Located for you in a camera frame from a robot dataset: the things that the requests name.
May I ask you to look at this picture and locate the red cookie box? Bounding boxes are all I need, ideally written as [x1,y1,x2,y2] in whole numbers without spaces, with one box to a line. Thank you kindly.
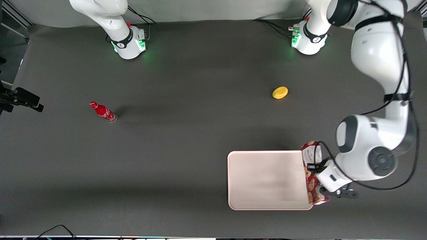
[301,141,331,205]

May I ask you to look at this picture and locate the white rectangular tray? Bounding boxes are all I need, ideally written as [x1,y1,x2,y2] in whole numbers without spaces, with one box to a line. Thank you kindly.
[228,150,314,211]

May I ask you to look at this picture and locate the yellow lemon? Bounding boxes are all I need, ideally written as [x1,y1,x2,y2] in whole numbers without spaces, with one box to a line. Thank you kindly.
[272,86,289,100]

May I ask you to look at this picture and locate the dark grey table cover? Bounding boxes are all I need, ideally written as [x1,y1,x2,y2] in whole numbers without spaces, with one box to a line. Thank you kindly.
[0,11,427,239]

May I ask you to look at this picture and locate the red cola bottle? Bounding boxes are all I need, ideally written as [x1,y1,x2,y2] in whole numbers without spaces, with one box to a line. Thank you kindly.
[89,101,118,123]

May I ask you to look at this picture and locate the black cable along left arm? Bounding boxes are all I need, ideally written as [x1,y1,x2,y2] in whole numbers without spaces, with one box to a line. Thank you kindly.
[314,0,421,191]

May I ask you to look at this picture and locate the black left arm base cables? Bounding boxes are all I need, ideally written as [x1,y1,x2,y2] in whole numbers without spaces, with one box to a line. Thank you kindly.
[252,10,312,38]

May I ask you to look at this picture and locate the black arm base cables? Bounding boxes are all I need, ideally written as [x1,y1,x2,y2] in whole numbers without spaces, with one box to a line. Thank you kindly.
[127,6,157,41]
[252,10,312,38]

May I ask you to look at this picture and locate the black right arm base cables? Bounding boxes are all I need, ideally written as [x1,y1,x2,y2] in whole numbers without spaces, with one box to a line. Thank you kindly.
[127,6,157,41]

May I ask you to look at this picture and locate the black floor cable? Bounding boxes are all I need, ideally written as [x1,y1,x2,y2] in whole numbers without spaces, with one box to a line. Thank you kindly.
[33,224,78,240]

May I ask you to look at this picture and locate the black clamp-mounted camera device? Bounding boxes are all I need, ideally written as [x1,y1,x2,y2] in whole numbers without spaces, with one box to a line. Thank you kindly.
[0,81,44,114]

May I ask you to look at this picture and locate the aluminium frame profile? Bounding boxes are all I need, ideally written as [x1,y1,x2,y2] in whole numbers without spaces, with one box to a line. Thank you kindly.
[0,0,34,43]

